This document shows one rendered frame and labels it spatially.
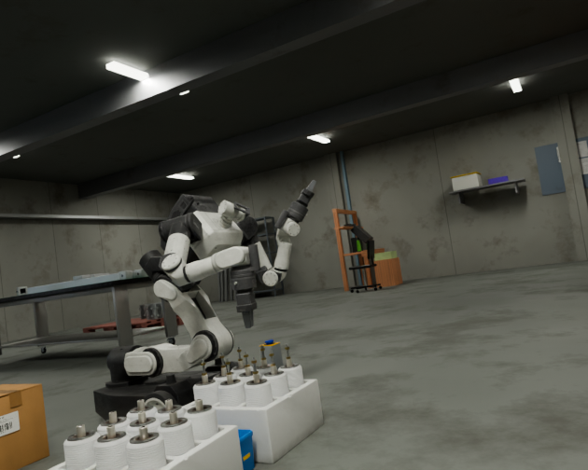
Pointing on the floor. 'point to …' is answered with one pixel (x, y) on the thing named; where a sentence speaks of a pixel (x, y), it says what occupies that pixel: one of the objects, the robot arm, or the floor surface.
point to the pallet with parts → (152, 316)
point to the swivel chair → (367, 265)
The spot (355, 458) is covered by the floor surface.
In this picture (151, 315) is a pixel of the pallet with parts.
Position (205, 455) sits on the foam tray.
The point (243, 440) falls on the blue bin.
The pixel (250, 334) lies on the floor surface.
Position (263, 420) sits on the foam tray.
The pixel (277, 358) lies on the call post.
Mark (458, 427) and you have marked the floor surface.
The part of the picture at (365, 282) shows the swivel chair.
